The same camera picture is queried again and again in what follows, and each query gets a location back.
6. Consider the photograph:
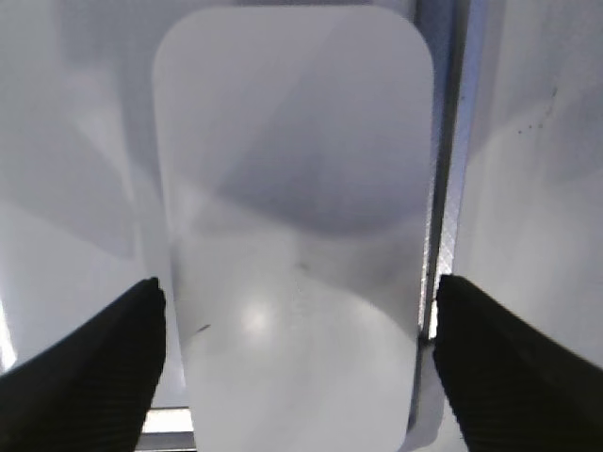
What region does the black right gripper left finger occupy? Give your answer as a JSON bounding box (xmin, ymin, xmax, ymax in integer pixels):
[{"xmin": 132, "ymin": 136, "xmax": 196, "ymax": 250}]
[{"xmin": 1, "ymin": 278, "xmax": 166, "ymax": 451}]

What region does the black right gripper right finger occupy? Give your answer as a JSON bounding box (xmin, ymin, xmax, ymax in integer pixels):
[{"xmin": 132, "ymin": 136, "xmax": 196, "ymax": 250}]
[{"xmin": 433, "ymin": 275, "xmax": 602, "ymax": 451}]

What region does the white whiteboard eraser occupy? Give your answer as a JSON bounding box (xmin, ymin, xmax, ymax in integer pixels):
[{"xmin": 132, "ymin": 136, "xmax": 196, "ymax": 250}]
[{"xmin": 153, "ymin": 6, "xmax": 433, "ymax": 451}]

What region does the whiteboard with aluminium frame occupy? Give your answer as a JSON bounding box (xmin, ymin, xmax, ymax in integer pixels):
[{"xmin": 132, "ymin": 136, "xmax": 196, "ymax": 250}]
[{"xmin": 1, "ymin": 1, "xmax": 468, "ymax": 451}]

